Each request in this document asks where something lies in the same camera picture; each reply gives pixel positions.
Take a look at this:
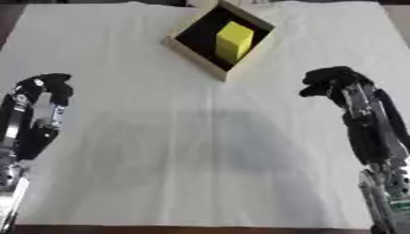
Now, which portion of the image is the tan cardboard box black inside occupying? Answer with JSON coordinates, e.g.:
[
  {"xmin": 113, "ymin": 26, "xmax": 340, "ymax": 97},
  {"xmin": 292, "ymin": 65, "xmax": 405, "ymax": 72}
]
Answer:
[{"xmin": 160, "ymin": 0, "xmax": 277, "ymax": 82}]

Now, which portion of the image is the yellow rectangular block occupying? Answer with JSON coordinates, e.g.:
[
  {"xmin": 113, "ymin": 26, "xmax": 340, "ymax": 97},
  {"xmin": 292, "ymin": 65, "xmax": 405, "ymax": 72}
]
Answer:
[{"xmin": 214, "ymin": 20, "xmax": 256, "ymax": 65}]

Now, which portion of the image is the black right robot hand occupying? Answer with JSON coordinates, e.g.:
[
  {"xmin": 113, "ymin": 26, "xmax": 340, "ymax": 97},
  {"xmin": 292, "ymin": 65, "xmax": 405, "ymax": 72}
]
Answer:
[{"xmin": 297, "ymin": 65, "xmax": 410, "ymax": 166}]

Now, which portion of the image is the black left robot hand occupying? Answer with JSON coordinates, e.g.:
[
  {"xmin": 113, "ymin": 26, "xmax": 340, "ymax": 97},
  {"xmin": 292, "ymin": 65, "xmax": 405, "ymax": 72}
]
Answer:
[{"xmin": 0, "ymin": 72, "xmax": 76, "ymax": 163}]

